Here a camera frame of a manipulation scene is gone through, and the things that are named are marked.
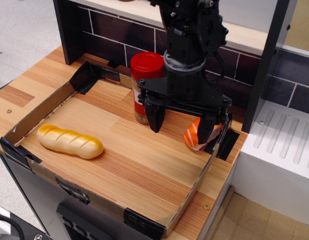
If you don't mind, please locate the cardboard fence with black tape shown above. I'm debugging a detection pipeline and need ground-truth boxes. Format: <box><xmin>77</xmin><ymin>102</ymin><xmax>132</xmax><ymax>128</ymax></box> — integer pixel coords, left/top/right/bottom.
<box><xmin>0</xmin><ymin>60</ymin><xmax>247</xmax><ymax>240</ymax></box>

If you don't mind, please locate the red-capped basil spice bottle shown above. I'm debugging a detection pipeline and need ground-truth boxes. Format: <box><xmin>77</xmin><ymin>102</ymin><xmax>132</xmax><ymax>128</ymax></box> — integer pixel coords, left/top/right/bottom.
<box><xmin>130</xmin><ymin>51</ymin><xmax>165</xmax><ymax>126</ymax></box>

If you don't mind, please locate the white toy sink drainboard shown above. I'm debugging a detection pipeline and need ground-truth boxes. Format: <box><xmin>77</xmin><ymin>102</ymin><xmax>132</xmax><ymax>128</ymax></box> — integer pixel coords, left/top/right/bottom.
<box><xmin>232</xmin><ymin>101</ymin><xmax>309</xmax><ymax>225</ymax></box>

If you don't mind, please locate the black cable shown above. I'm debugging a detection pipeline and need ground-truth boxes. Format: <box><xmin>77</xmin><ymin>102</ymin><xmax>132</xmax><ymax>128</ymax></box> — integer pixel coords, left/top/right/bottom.
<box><xmin>0</xmin><ymin>213</ymin><xmax>25</xmax><ymax>240</ymax></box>

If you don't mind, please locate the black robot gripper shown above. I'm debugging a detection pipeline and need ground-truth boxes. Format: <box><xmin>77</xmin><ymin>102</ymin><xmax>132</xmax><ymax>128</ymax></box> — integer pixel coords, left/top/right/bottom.
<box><xmin>136</xmin><ymin>51</ymin><xmax>232</xmax><ymax>144</ymax></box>

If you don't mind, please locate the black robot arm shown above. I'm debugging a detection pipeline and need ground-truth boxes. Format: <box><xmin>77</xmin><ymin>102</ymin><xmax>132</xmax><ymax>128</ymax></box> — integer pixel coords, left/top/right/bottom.
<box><xmin>137</xmin><ymin>0</ymin><xmax>232</xmax><ymax>144</ymax></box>

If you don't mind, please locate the dark shelf with tile backsplash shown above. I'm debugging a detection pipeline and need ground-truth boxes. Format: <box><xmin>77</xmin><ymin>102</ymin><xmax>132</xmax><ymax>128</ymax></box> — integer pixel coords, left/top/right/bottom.
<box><xmin>52</xmin><ymin>0</ymin><xmax>291</xmax><ymax>134</ymax></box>

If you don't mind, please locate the toy bread loaf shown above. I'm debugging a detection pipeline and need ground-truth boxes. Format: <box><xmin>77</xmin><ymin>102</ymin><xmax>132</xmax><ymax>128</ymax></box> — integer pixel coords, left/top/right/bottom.
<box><xmin>36</xmin><ymin>124</ymin><xmax>104</xmax><ymax>160</ymax></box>

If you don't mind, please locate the toy salmon sushi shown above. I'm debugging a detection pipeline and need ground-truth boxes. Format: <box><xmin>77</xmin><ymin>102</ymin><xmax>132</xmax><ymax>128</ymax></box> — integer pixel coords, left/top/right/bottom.
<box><xmin>183</xmin><ymin>118</ymin><xmax>223</xmax><ymax>151</ymax></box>

